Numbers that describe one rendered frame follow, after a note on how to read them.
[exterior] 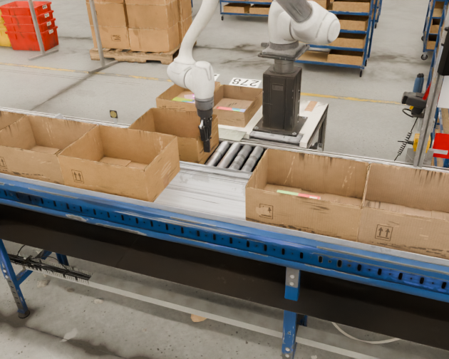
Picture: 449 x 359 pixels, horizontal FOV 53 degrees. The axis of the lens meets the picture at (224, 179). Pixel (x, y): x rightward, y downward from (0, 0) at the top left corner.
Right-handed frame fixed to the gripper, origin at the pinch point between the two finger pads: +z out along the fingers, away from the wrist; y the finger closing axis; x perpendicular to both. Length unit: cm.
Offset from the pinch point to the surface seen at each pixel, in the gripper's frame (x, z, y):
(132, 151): 24.0, -8.3, -29.2
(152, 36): 219, 51, 350
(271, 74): -20, -22, 47
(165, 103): 47, 3, 49
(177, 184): -2.9, -2.4, -39.8
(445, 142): -109, -2, 32
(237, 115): -1.2, 2.7, 44.1
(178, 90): 53, 6, 79
